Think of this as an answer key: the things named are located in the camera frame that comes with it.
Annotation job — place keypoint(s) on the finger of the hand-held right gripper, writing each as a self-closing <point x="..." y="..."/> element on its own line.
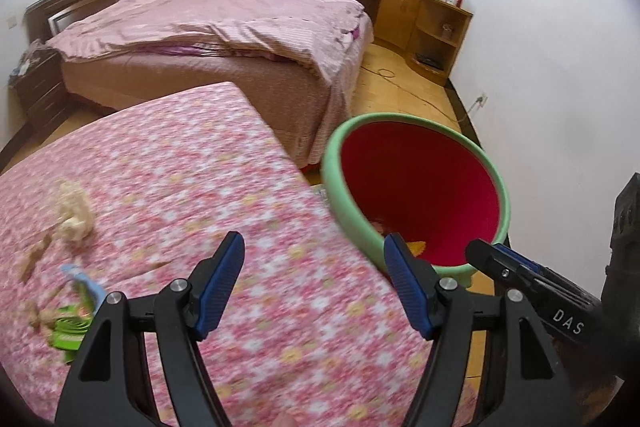
<point x="522" y="259"/>
<point x="492" y="262"/>

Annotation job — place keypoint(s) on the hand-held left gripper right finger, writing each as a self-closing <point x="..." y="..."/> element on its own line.
<point x="407" y="289"/>

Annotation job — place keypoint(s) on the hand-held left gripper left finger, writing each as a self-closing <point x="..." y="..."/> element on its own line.
<point x="220" y="289"/>

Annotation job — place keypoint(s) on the large yellow foam net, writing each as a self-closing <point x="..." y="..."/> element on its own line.
<point x="418" y="248"/>

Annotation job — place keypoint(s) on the green rimmed red bin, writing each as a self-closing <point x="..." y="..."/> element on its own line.
<point x="425" y="187"/>

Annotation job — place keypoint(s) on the pink floral sheet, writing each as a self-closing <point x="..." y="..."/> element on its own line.
<point x="200" y="182"/>

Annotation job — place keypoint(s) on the light blue wrapper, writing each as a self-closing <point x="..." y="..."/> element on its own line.
<point x="85" y="284"/>

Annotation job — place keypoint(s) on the green and blue toy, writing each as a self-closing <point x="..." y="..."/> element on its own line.
<point x="70" y="324"/>

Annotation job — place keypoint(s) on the beige plush toy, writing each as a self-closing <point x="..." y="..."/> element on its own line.
<point x="74" y="214"/>

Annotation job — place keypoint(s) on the brown scrap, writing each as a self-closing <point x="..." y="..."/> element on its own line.
<point x="35" y="259"/>
<point x="39" y="322"/>

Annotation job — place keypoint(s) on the bed base with brown skirt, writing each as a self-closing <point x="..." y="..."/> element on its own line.
<point x="250" y="99"/>

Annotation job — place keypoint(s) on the flat black device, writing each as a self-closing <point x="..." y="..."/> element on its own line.
<point x="430" y="61"/>

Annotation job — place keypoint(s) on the small glass jar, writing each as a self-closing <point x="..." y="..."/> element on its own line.
<point x="447" y="30"/>

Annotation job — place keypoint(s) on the dark wooden nightstand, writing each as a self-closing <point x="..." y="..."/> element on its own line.
<point x="40" y="92"/>

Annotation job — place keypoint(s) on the light wooden corner cabinet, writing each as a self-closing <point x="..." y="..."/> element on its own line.
<point x="395" y="12"/>

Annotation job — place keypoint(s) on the pink striped quilt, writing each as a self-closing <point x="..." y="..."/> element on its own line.
<point x="200" y="17"/>

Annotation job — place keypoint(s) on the clutter pile on nightstand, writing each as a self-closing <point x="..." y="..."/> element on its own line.
<point x="32" y="54"/>

